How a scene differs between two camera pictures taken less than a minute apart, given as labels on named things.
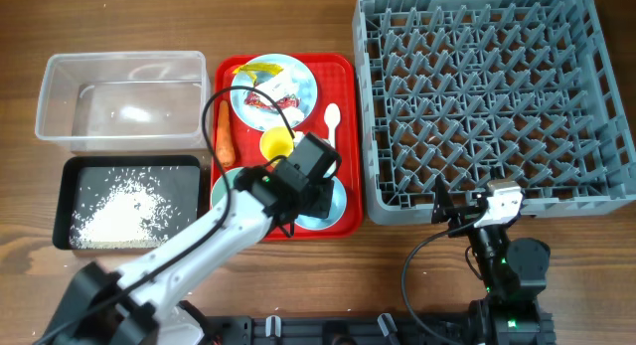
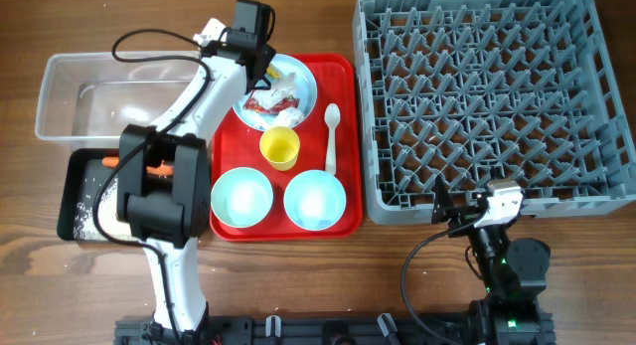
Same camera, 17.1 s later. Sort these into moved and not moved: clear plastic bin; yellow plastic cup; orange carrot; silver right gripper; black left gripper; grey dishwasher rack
Moved: black left gripper; orange carrot
Not moved: silver right gripper; clear plastic bin; yellow plastic cup; grey dishwasher rack
